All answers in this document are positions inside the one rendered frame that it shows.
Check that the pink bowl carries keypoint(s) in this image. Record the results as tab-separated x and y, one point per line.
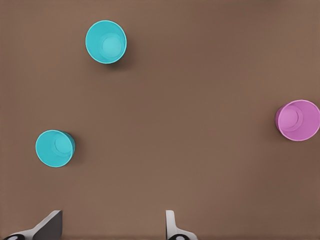
298	120

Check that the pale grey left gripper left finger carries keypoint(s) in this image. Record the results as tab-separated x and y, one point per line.
48	226

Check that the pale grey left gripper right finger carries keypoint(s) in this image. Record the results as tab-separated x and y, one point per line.
171	223

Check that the blue bowl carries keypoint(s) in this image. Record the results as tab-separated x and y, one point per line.
106	42
54	148

